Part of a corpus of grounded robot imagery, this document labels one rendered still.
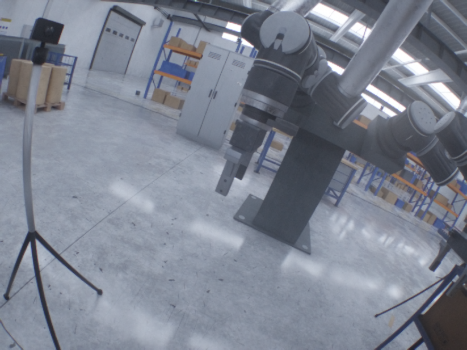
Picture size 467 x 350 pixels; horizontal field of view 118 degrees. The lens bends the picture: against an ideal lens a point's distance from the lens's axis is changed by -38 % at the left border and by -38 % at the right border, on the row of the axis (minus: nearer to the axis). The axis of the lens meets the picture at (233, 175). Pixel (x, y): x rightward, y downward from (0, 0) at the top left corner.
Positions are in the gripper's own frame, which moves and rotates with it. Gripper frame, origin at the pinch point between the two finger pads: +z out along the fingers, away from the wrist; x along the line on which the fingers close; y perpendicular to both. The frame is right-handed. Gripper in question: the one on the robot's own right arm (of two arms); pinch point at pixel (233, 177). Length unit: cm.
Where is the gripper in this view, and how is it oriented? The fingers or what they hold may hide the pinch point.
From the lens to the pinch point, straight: 53.0
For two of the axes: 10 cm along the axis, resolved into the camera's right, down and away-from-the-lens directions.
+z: -3.6, 8.8, 3.2
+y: -8.9, -4.3, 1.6
